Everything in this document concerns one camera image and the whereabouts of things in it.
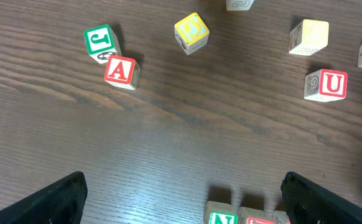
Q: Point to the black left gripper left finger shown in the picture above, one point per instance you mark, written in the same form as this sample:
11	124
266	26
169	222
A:
60	202

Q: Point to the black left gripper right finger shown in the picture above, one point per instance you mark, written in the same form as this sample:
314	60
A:
307	202

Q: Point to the red U block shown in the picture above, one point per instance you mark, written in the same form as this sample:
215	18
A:
325	85
280	217

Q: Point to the red E block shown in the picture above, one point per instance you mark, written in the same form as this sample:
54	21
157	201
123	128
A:
253	216

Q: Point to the green N block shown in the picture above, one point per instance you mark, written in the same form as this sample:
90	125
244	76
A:
220	213

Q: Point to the red A block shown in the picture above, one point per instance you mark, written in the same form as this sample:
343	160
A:
122	72

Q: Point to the green J block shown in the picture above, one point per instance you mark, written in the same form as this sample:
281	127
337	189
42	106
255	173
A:
101	43

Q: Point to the yellow O block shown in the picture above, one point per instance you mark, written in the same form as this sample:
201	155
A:
308	37

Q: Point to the yellow block far left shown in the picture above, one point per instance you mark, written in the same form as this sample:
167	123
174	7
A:
191	33

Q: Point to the red Y block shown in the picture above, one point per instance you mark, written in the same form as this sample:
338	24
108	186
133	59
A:
239	5

